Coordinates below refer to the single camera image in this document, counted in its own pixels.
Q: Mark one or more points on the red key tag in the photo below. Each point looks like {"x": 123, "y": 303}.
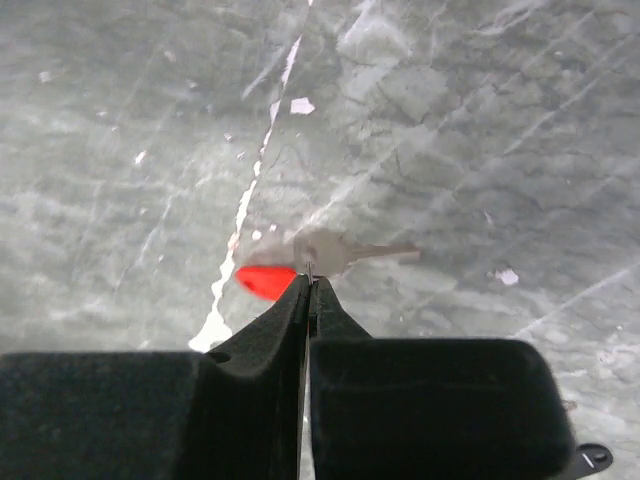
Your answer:
{"x": 272, "y": 265}

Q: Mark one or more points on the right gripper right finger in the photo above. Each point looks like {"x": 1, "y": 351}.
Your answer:
{"x": 437, "y": 408}

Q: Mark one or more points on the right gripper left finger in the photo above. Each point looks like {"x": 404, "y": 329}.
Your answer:
{"x": 234, "y": 412}

